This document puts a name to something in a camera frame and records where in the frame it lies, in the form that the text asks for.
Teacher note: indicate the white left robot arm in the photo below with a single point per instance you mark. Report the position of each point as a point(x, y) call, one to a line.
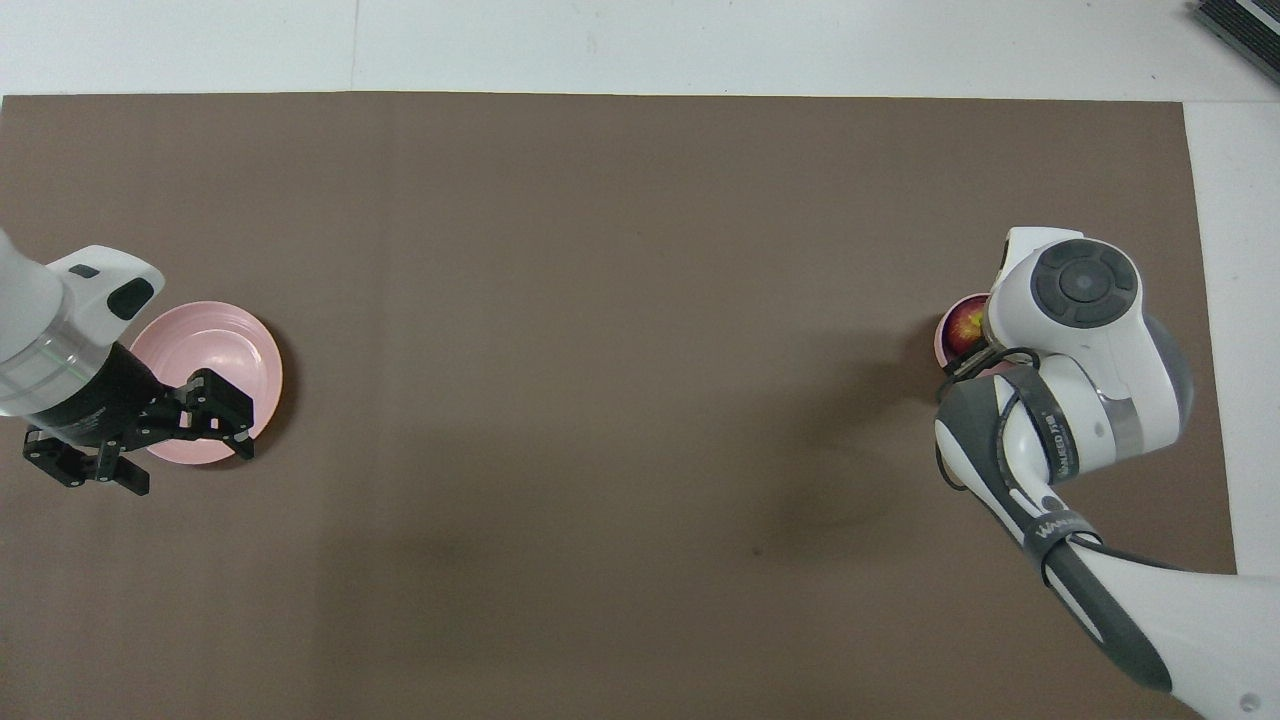
point(50, 320)

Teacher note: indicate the red apple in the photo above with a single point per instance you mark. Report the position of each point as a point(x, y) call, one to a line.
point(965, 328)

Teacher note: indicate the pink plate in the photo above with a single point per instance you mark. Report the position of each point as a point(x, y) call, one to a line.
point(225, 345)

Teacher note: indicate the pink bowl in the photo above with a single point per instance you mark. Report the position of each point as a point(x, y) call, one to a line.
point(945, 345)

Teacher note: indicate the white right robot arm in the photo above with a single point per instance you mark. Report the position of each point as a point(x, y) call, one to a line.
point(1090, 350)

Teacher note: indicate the brown paper table mat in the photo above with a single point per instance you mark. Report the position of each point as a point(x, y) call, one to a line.
point(640, 400)

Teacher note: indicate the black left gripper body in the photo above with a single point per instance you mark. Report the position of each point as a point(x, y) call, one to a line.
point(100, 415)

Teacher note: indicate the grey ribbed metal device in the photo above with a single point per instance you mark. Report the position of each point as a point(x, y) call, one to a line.
point(1245, 28)

